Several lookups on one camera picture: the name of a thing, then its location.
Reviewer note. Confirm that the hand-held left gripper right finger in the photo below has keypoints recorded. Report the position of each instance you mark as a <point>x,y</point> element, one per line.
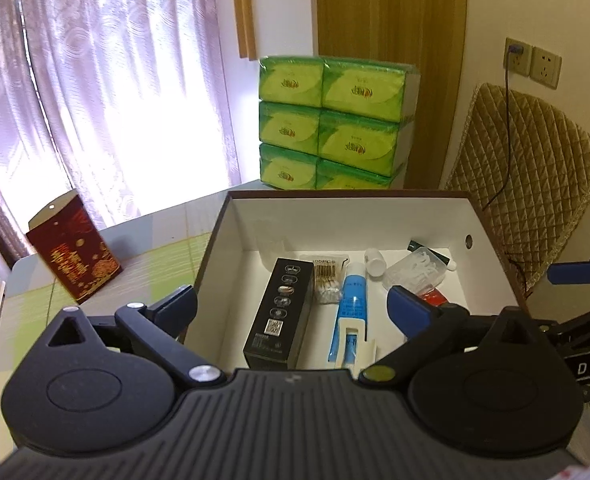
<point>410,312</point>

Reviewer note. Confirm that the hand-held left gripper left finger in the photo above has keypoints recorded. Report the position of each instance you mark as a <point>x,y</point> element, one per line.
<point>177,310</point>

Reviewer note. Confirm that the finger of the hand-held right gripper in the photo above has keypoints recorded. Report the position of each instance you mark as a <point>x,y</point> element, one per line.
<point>580,325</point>
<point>575,272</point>

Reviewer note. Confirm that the red snack packet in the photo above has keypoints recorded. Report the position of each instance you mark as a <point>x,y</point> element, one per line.
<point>432,300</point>

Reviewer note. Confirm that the clear floss pick box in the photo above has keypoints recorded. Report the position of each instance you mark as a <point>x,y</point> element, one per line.
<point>417,270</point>

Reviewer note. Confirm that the blue tube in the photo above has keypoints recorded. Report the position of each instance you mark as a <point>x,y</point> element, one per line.
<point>352,300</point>

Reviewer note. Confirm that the small white bottle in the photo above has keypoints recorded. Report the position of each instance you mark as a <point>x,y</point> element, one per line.
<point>375,262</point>

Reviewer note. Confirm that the cream tape dispenser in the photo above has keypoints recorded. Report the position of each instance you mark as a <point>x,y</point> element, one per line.
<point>360,352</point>

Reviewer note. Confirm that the dark green tube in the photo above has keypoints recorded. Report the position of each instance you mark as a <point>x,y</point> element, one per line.
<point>450,260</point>

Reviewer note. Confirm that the cotton swab bag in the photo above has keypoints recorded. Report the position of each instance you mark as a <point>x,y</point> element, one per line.
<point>330,282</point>

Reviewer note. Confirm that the black product box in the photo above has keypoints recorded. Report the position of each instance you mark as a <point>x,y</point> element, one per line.
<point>280,315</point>

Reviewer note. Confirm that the brown cardboard box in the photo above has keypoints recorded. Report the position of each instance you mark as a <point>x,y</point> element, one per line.
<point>325,220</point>

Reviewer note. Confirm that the red gift box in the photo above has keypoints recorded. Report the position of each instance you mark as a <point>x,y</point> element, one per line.
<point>77,255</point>

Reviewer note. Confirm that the stack of green tissue packs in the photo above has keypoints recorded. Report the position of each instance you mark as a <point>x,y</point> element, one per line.
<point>340,120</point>

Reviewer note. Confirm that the purple curtain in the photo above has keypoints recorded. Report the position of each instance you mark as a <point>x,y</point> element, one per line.
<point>100,85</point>

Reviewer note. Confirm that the wooden door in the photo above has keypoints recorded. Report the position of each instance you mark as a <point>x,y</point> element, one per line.
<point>390,10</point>

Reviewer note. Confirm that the beige wall outlet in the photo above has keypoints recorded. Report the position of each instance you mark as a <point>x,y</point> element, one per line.
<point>546,67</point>

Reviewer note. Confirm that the wall outlet with plug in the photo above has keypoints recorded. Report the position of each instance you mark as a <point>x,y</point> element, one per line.
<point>517,56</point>

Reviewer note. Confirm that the wooden wall strip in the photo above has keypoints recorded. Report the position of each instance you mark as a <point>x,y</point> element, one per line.
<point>245,25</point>

